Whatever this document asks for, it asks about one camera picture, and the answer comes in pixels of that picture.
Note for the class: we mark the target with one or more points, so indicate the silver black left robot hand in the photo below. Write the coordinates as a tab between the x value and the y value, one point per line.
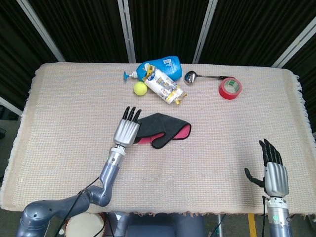
126	132

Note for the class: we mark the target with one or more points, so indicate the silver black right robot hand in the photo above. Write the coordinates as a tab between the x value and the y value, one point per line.
276	180

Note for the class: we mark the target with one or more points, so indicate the grey and pink cloth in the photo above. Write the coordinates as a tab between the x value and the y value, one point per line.
170	123

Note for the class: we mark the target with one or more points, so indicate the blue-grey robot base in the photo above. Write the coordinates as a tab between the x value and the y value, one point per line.
160	227

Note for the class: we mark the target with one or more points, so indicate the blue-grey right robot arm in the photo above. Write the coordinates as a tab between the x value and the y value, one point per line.
279	222

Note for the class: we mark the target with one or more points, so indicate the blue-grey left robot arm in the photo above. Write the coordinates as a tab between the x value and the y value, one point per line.
108	177

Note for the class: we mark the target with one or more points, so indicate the yellow tennis ball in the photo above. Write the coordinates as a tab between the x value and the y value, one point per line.
140	88

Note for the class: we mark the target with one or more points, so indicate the beige woven tablecloth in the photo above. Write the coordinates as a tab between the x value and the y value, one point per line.
74	123

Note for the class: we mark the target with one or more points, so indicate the white yellow snack bag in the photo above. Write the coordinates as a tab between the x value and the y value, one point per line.
163	86

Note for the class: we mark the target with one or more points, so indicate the metal table leg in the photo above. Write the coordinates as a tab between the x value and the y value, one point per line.
219	225

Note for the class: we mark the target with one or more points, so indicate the blue pump soap bottle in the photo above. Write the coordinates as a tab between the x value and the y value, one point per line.
170	66

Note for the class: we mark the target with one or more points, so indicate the metal soup ladle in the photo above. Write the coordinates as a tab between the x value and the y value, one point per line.
190	77

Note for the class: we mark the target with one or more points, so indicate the red tape roll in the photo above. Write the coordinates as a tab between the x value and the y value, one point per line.
223	92

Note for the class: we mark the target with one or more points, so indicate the black pleated curtain panel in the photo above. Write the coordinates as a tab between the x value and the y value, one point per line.
86	29
251	32
168	27
308	71
14	49

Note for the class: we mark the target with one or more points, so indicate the white metal frame post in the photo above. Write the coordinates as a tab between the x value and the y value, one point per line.
205	32
40	29
127	32
10	105
293	45

